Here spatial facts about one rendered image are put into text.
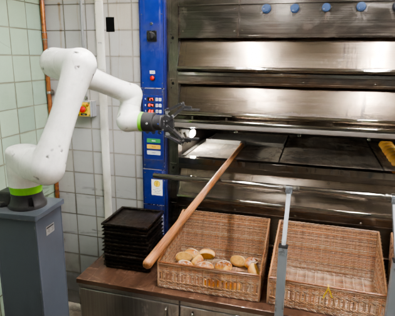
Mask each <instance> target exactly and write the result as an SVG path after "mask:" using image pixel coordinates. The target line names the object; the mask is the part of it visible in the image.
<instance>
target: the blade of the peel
mask: <svg viewBox="0 0 395 316"><path fill-rule="evenodd" d="M286 139H287V138H286V137H269V136H257V135H236V134H216V135H213V136H211V137H209V138H207V139H206V143H215V144H234V145H239V144H240V142H241V141H242V140H246V145H253V146H263V147H282V148H283V147H284V145H285V141H286Z"/></svg>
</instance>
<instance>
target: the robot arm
mask: <svg viewBox="0 0 395 316"><path fill-rule="evenodd" d="M39 65H40V68H41V70H42V71H43V73H44V74H45V75H47V76H49V77H51V78H54V79H56V80H59V82H58V87H57V90H56V95H55V99H54V101H53V105H52V108H51V111H50V114H49V117H48V119H47V122H46V125H45V128H44V130H43V133H42V134H41V137H40V139H39V142H38V144H37V145H34V144H16V145H12V146H9V147H8V148H7V149H6V150H5V152H4V155H5V163H6V174H7V180H8V187H7V188H4V189H2V190H0V208H3V207H8V209H9V210H11V211H17V212H24V211H33V210H36V209H40V208H43V207H44V206H46V205H47V199H46V198H45V195H44V194H43V185H44V186H50V185H53V184H56V183H57V182H58V181H60V180H61V178H62V177H63V176H64V173H65V169H66V161H67V157H68V151H69V147H70V142H71V137H72V134H73V130H74V127H75V123H76V120H77V117H78V114H79V111H80V108H81V105H82V103H83V99H84V98H85V95H86V92H87V90H88V89H89V90H93V91H96V92H99V93H102V94H104V95H107V96H109V97H112V98H114V99H117V100H119V101H120V105H119V108H118V114H117V118H116V123H117V126H118V128H119V129H120V130H122V131H124V132H134V131H144V132H155V131H156V130H162V131H165V132H166V134H165V136H164V137H165V138H169V139H171V140H173V141H174V142H176V143H178V144H179V145H184V143H185V142H192V140H200V138H195V137H185V138H184V137H183V136H182V135H181V134H180V133H179V132H178V131H177V130H176V129H175V128H174V126H175V124H174V122H175V120H174V117H175V116H176V115H177V114H179V113H180V112H181V111H183V110H188V111H200V108H192V106H185V104H184V102H181V103H178V104H177V105H175V106H173V107H171V108H165V109H164V111H165V113H166V114H165V115H157V114H156V113H155V112H140V105H141V102H142V97H143V94H142V90H141V88H140V87H139V86H138V85H136V84H133V83H129V82H126V81H123V80H121V79H118V78H115V77H114V76H112V75H109V74H107V73H105V72H104V71H102V70H99V69H98V68H97V61H96V58H95V57H94V55H93V54H92V53H91V52H90V51H88V50H87V49H84V48H70V49H63V48H48V49H46V50H44V52H42V54H41V56H40V58H39ZM179 106H182V107H181V108H180V109H179V110H178V111H176V112H175V113H174V114H173V115H171V116H170V115H169V114H168V113H169V112H170V110H173V109H175V108H177V107H179ZM168 131H171V132H172V133H173V134H174V135H176V136H177V137H178V138H179V139H180V140H179V139H177V138H175V137H174V136H172V135H170V134H169V133H168Z"/></svg>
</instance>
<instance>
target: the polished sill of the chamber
mask: <svg viewBox="0 0 395 316"><path fill-rule="evenodd" d="M226 161H227V159H225V158H217V157H201V156H192V155H180V156H179V163H181V164H196V165H204V166H220V167H221V166H222V165H223V164H224V163H225V162H226ZM228 167H234V168H242V169H258V170H266V171H280V172H295V173H304V174H318V175H326V176H341V177H356V178H364V179H379V180H387V181H395V171H382V170H373V169H356V168H348V167H332V166H316V165H307V164H291V163H282V162H267V161H250V160H241V159H234V160H233V161H232V163H231V164H230V165H229V166H228Z"/></svg>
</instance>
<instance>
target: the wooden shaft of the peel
mask: <svg viewBox="0 0 395 316"><path fill-rule="evenodd" d="M243 147H244V144H242V143H241V144H240V145H239V146H238V147H237V148H236V150H235V151H234V152H233V153H232V154H231V155H230V157H229V158H228V159H227V161H226V162H225V163H224V164H223V165H222V166H221V168H220V169H219V170H218V171H217V173H215V175H214V176H213V177H212V179H211V180H210V181H209V182H208V183H207V184H206V186H205V187H204V188H203V190H202V191H201V192H200V193H199V194H198V195H197V197H196V198H195V199H194V201H193V202H192V203H191V204H190V205H189V206H188V208H187V209H186V210H185V211H184V212H183V213H182V215H181V216H180V217H179V219H178V220H177V221H176V222H175V223H174V224H173V226H172V227H171V228H170V230H169V231H168V232H167V233H166V234H165V235H164V237H163V238H162V239H161V240H160V241H159V242H158V244H157V245H156V246H155V248H154V249H153V250H152V251H151V252H150V253H149V255H148V256H147V257H146V259H145V260H144V261H143V264H142V265H143V267H144V268H146V269H149V268H151V267H152V265H153V264H154V263H155V262H156V261H157V259H158V258H159V257H160V255H161V254H162V252H163V251H164V250H165V249H166V248H167V246H168V245H169V243H170V242H171V241H172V240H173V238H174V237H175V235H176V234H177V233H178V232H179V230H180V229H181V228H182V227H183V225H184V224H185V222H186V221H187V220H188V219H189V217H190V216H191V214H192V213H193V212H194V211H195V209H196V208H197V207H198V206H199V204H200V203H201V201H202V200H203V199H204V198H205V197H206V195H207V194H208V192H209V191H210V190H211V188H212V187H213V186H214V185H215V183H216V182H217V181H218V179H219V178H220V177H221V176H222V174H223V173H224V171H225V170H226V169H227V168H228V166H229V165H230V164H231V163H232V161H233V160H234V158H235V157H236V156H237V155H238V153H239V152H240V150H241V149H242V148H243Z"/></svg>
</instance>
